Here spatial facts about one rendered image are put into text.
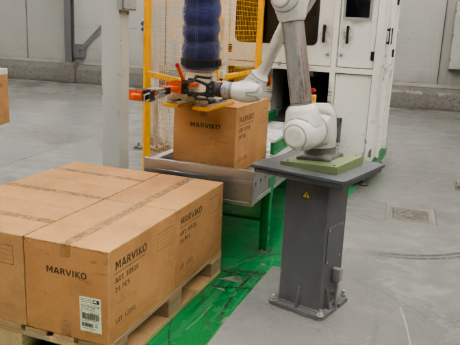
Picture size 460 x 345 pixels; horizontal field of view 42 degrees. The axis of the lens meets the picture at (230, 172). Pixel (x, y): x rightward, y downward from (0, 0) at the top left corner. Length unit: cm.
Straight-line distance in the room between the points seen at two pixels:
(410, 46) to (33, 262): 1020
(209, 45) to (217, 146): 59
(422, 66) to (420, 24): 77
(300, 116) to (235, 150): 83
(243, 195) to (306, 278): 65
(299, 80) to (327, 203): 61
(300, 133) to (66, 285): 118
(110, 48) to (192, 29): 129
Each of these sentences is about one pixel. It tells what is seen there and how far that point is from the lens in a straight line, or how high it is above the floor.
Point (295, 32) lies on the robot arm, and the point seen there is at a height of 138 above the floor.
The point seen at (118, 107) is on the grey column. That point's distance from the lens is 451.
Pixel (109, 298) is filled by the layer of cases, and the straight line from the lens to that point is 242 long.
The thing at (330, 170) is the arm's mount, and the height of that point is 77.
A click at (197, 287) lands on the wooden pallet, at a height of 2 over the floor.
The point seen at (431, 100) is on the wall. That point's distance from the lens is 1198.
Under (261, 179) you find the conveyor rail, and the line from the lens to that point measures 352.
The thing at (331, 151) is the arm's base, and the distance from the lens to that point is 296.
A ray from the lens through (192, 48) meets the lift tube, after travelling 333.
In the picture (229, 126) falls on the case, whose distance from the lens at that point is 345.
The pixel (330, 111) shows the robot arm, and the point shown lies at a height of 102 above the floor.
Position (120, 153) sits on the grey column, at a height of 43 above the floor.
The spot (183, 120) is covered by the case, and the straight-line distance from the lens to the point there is 356.
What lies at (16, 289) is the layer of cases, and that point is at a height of 30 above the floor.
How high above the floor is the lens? 141
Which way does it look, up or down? 14 degrees down
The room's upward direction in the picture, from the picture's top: 3 degrees clockwise
